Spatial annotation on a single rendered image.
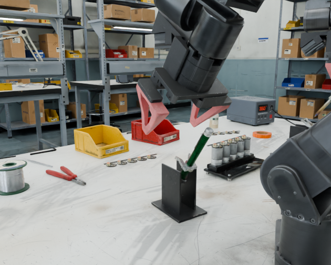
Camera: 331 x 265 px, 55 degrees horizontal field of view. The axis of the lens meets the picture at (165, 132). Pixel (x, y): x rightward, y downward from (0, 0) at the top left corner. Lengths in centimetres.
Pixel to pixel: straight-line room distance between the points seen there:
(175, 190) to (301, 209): 22
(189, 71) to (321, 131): 18
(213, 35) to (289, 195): 21
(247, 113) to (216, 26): 87
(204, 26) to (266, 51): 565
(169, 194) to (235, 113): 81
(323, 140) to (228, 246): 20
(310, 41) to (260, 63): 518
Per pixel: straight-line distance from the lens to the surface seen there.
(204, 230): 50
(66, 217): 55
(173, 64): 46
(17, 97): 290
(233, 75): 643
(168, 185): 54
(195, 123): 55
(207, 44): 42
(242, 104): 128
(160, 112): 43
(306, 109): 525
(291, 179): 36
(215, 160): 71
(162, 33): 51
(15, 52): 460
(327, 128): 36
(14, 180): 68
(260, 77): 610
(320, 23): 91
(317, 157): 37
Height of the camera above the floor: 100
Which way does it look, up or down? 13 degrees down
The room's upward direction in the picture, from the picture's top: straight up
